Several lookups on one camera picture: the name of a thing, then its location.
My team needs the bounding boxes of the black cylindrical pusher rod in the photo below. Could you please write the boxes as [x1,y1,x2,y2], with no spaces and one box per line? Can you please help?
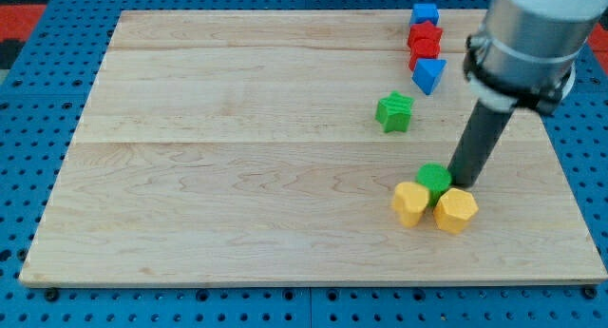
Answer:
[448,100,513,187]

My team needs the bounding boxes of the green star block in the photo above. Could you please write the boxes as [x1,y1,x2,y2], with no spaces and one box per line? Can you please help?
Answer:
[375,91,415,133]

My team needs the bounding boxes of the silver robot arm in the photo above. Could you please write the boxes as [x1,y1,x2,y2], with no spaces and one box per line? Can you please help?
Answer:
[448,0,607,187]

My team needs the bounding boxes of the green cylinder block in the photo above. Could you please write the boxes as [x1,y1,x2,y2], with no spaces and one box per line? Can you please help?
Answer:
[415,163,452,206]

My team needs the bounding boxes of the blue triangle block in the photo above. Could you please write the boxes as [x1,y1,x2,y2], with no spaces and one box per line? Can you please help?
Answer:
[412,58,447,95]

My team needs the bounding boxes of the yellow hexagon block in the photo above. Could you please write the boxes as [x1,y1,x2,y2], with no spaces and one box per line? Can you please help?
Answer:
[433,188,479,234]

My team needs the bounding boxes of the red cylinder block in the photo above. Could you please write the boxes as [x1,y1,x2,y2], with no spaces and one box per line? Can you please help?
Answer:
[408,38,441,71]

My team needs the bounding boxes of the yellow heart block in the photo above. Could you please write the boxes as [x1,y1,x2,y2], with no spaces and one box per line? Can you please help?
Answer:
[391,182,430,228]

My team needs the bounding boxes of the red pentagon block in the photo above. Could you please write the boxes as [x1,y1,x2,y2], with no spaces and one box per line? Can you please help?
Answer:
[407,20,443,48]

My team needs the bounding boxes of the blue cube block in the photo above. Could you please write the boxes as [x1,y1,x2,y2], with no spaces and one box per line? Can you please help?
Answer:
[409,3,440,26]

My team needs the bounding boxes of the wooden board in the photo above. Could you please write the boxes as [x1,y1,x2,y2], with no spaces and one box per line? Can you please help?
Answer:
[20,10,607,288]

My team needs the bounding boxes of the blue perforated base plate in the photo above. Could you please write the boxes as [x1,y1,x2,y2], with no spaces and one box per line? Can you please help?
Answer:
[1,0,607,327]

